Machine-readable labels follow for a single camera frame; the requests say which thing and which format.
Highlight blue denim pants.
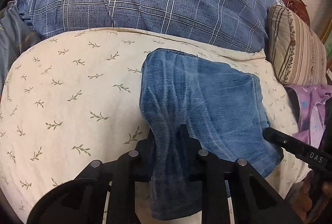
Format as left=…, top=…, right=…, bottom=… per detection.
left=140, top=49, right=283, bottom=221

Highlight purple patterned cloth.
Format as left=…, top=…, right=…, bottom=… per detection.
left=285, top=84, right=331, bottom=148

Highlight cream leaf-print bedsheet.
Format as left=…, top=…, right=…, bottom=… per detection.
left=1, top=28, right=298, bottom=222

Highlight beige striped cushion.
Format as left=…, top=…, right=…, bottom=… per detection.
left=268, top=5, right=327, bottom=87

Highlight brown red cushion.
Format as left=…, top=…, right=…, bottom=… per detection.
left=282, top=0, right=310, bottom=26

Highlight grey blanket orange teal stitching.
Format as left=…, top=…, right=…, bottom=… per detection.
left=0, top=1, right=41, bottom=92

